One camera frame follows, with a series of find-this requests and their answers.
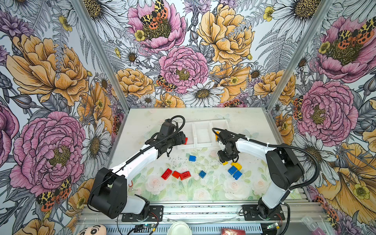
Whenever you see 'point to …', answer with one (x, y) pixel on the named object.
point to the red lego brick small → (176, 174)
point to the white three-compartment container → (200, 133)
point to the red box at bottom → (229, 231)
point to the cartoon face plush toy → (95, 229)
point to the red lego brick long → (166, 174)
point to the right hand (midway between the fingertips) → (225, 161)
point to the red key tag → (131, 184)
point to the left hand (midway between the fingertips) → (179, 141)
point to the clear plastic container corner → (311, 224)
